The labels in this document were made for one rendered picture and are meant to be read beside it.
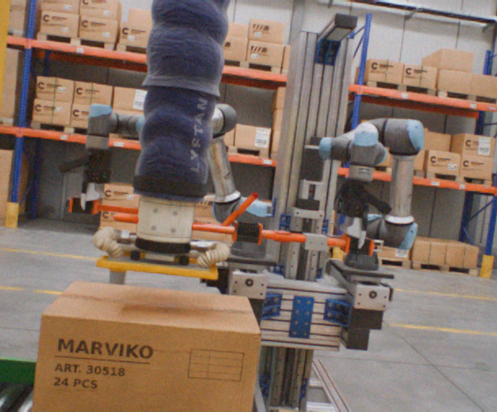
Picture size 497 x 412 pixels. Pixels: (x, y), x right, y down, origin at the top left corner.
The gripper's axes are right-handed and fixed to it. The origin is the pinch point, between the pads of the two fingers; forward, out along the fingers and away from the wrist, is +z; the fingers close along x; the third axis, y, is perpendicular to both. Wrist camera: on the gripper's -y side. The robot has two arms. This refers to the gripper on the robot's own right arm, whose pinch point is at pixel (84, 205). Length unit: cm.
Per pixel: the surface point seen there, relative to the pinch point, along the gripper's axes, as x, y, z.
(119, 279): 22.8, 11.9, 30.3
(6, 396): -11, -17, 65
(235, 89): 820, 97, -163
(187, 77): -37, 32, -43
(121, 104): 693, -93, -96
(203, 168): -32, 39, -18
